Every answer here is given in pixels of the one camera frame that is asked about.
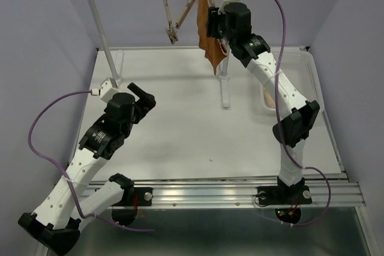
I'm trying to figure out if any cream underwear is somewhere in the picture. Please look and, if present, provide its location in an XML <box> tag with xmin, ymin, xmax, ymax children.
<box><xmin>263</xmin><ymin>88</ymin><xmax>275</xmax><ymax>109</ymax></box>

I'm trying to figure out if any aluminium rail frame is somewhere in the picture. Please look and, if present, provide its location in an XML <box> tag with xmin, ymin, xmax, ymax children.
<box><xmin>71</xmin><ymin>173</ymin><xmax>382</xmax><ymax>255</ymax></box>

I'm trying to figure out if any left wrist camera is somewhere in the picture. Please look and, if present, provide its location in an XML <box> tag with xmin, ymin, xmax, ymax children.
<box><xmin>91</xmin><ymin>77</ymin><xmax>120</xmax><ymax>103</ymax></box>

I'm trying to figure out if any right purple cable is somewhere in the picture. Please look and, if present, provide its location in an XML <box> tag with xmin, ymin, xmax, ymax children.
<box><xmin>220</xmin><ymin>0</ymin><xmax>332</xmax><ymax>227</ymax></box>

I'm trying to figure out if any brown underwear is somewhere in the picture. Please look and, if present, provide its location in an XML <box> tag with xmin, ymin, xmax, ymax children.
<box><xmin>196</xmin><ymin>0</ymin><xmax>227</xmax><ymax>75</ymax></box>

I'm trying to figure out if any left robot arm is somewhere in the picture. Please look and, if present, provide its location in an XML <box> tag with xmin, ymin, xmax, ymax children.
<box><xmin>18</xmin><ymin>78</ymin><xmax>156</xmax><ymax>255</ymax></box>

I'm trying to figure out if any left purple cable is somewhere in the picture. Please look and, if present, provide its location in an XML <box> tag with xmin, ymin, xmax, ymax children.
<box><xmin>28</xmin><ymin>89</ymin><xmax>155</xmax><ymax>233</ymax></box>

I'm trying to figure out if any purple cable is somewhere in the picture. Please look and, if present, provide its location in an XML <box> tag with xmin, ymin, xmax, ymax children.
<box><xmin>28</xmin><ymin>89</ymin><xmax>155</xmax><ymax>233</ymax></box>
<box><xmin>220</xmin><ymin>0</ymin><xmax>332</xmax><ymax>227</ymax></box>

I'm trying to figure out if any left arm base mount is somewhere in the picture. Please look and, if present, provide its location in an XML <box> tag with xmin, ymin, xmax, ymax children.
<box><xmin>109</xmin><ymin>186</ymin><xmax>153</xmax><ymax>226</ymax></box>

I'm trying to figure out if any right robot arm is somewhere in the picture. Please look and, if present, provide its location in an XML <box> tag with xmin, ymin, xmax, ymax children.
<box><xmin>206</xmin><ymin>2</ymin><xmax>320</xmax><ymax>202</ymax></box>

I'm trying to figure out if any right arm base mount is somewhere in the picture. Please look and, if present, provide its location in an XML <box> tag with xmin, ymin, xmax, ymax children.
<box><xmin>254</xmin><ymin>185</ymin><xmax>313</xmax><ymax>224</ymax></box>

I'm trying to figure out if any white plastic laundry basket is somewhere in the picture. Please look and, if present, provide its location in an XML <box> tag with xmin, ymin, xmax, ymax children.
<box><xmin>256</xmin><ymin>47</ymin><xmax>325</xmax><ymax>118</ymax></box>

